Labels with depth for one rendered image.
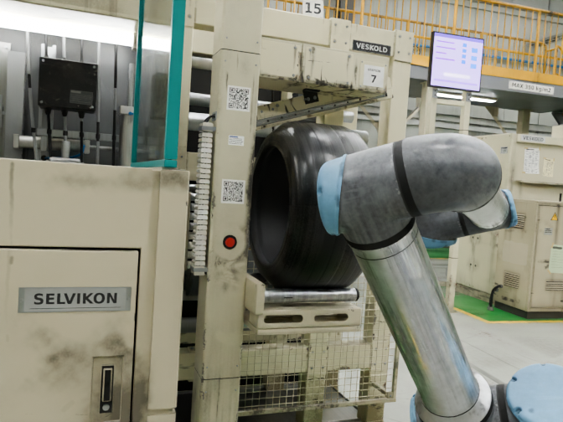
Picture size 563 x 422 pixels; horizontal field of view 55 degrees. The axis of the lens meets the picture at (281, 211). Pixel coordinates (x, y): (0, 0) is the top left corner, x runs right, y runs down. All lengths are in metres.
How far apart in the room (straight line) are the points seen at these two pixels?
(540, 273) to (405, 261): 5.50
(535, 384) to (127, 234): 0.80
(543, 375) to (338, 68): 1.39
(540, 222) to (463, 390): 5.22
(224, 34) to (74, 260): 1.09
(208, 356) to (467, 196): 1.18
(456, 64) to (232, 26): 4.43
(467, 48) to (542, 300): 2.74
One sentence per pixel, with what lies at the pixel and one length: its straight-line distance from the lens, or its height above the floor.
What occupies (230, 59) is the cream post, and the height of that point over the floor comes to 1.63.
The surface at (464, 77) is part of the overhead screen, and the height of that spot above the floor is 2.46.
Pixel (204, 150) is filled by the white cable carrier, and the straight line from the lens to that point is 1.71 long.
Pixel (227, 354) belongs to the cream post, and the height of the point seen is 0.70.
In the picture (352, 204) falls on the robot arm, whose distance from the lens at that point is 0.79.
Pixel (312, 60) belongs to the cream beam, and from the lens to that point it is 2.13.
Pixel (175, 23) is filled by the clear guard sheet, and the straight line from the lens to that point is 0.85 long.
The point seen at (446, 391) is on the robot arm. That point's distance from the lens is 1.09.
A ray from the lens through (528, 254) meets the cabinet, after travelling 6.29.
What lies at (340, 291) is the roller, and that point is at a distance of 1.82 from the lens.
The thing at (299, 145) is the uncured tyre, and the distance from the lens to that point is 1.69.
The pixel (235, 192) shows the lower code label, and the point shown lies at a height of 1.22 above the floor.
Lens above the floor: 1.26
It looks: 3 degrees down
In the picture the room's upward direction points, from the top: 4 degrees clockwise
